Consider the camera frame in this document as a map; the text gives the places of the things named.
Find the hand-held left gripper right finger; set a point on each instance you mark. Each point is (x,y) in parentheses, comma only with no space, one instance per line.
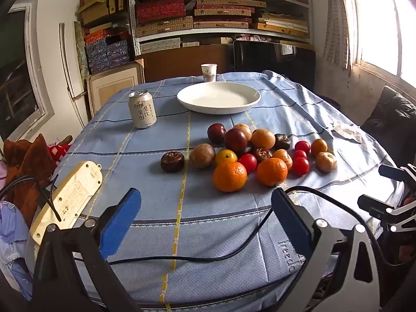
(291,222)

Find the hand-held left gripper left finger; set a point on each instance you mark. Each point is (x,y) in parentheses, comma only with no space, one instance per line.
(122,222)

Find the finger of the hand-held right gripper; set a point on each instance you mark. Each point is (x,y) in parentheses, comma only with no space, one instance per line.
(391,170)
(372,204)

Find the large orange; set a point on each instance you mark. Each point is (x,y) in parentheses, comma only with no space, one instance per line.
(230,176)
(272,171)

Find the red cherry tomato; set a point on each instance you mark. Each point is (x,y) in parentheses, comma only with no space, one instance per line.
(302,146)
(301,166)
(299,155)

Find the tan round fruit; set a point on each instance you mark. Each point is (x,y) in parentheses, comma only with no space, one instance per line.
(326,162)

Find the small speckled orange fruit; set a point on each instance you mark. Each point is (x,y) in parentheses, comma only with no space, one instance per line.
(284,156)

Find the dark brown mangosteen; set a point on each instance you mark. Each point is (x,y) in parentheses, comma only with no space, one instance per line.
(262,153)
(172,162)
(247,150)
(282,141)

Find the small orange tangerine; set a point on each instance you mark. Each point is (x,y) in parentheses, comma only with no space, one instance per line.
(318,146)

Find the large yellow-orange fruit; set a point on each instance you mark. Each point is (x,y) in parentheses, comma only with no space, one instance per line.
(262,138)

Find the small yellow tangerine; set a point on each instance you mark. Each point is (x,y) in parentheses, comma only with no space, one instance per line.
(226,156)

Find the dark red plum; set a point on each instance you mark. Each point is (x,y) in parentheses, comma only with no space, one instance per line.
(216,132)
(235,139)

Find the brown passion fruit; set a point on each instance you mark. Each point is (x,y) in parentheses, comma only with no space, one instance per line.
(202,155)

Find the speckled orange passion fruit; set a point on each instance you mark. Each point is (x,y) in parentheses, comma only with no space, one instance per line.
(244,128)

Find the white oval plate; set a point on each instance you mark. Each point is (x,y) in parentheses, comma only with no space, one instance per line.
(217,99)

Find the blue checked tablecloth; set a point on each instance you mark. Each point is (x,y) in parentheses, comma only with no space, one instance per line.
(146,182)

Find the black leather cushion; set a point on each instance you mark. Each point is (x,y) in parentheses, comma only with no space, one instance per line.
(390,113)

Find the crumpled white wrapper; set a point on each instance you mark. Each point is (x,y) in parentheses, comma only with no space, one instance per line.
(347,131)

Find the cream power strip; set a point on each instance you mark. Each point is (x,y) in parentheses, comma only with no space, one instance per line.
(70,195)

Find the red checked cloth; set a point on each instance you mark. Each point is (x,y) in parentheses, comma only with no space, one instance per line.
(57,151)

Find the white beverage can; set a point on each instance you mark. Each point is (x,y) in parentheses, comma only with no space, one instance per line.
(142,112)

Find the brown cloth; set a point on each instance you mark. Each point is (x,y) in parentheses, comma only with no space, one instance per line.
(27,159)

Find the light blue cloth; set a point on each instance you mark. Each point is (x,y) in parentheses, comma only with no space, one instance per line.
(11,250)

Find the bright window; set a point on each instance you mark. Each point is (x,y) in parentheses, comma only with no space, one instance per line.
(380,22)

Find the patterned curtain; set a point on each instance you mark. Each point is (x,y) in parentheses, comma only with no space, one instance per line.
(336,22)

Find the long white board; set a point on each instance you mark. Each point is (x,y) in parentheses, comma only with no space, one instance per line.
(66,71)

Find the black monitor screen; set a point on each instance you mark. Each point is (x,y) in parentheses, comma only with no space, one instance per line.
(273,61)

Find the blue patterned box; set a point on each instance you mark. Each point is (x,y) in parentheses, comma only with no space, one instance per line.
(117,50)
(96,55)

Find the white paper cup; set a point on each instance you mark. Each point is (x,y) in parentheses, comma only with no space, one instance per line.
(208,72)

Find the brown wooden board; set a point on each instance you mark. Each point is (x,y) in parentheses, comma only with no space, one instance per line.
(182,60)

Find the green patterned panel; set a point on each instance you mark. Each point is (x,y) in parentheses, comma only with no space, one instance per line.
(80,45)

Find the white framed dark window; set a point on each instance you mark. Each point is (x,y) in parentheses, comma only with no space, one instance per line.
(16,71)

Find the orange patterned box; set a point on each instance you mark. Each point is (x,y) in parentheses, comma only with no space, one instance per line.
(94,36)

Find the stack of woven yellow boxes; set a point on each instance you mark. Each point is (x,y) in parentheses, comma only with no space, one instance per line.
(94,11)

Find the stack of flat patterned boxes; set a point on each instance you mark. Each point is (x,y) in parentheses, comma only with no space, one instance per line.
(159,9)

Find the wooden picture frame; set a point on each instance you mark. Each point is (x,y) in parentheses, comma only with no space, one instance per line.
(113,84)

